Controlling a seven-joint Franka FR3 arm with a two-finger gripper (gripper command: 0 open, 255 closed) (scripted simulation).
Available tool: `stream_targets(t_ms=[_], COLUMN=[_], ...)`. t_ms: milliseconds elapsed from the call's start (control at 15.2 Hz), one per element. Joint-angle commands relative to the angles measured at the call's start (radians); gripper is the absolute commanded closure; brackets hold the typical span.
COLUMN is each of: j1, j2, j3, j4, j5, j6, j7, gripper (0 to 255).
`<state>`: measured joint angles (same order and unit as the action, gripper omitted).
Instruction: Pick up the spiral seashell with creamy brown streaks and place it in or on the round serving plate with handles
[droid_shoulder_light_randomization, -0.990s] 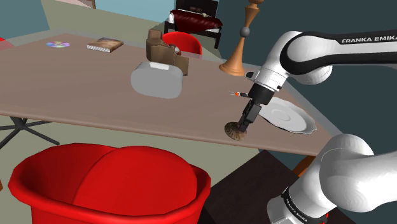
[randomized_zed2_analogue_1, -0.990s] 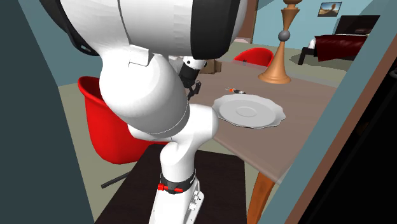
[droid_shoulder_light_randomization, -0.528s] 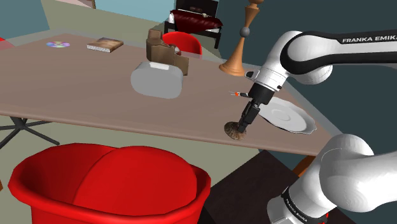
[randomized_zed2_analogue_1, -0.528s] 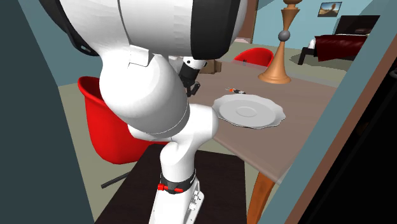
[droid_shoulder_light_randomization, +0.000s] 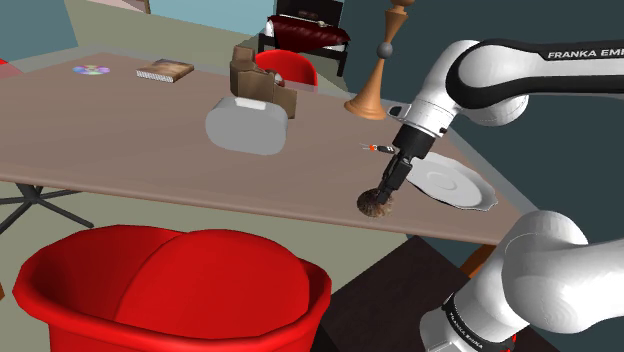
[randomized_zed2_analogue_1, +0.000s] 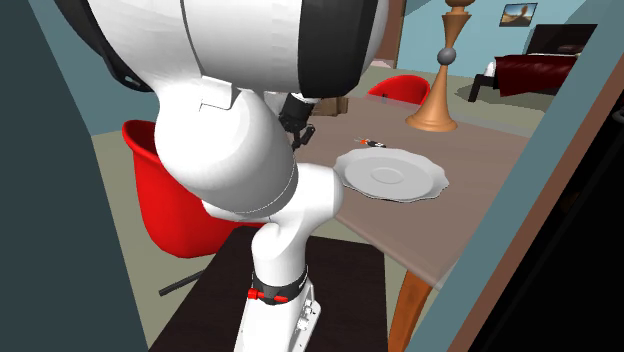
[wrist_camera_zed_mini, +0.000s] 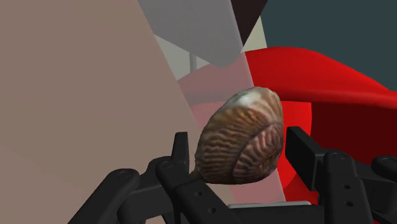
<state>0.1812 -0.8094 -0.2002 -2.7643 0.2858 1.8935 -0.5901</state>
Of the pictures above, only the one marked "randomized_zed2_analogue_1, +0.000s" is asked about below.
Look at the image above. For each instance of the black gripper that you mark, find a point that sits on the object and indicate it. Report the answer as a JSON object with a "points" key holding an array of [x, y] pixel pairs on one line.
{"points": [[296, 113]]}

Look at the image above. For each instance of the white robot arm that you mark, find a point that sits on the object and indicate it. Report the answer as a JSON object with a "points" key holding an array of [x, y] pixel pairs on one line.
{"points": [[244, 97]]}

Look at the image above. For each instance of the small black orange tool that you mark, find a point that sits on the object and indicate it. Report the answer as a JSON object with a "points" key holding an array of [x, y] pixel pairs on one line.
{"points": [[372, 142]]}

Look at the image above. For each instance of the white scalloped plate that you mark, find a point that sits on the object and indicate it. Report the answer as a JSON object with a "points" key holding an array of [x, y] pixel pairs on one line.
{"points": [[390, 174]]}

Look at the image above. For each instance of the red shell chair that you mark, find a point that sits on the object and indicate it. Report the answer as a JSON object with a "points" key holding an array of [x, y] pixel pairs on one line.
{"points": [[166, 214], [402, 88]]}

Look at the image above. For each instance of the wooden door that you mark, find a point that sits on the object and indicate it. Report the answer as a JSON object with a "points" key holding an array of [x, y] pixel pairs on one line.
{"points": [[391, 34]]}

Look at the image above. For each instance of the tall wooden candlestick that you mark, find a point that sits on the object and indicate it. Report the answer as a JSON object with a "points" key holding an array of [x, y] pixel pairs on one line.
{"points": [[435, 105]]}

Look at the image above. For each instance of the brown wooden table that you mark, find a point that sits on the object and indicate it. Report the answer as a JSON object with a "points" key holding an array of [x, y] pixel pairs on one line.
{"points": [[463, 161]]}

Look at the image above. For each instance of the dark robot stand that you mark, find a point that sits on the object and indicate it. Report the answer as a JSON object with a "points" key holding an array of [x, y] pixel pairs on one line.
{"points": [[351, 292]]}

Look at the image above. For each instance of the bed with dark red cover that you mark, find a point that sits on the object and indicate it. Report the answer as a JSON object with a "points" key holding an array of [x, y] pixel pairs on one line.
{"points": [[531, 68]]}

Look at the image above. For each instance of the framed wall picture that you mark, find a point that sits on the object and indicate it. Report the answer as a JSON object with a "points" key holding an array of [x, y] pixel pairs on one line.
{"points": [[518, 14]]}

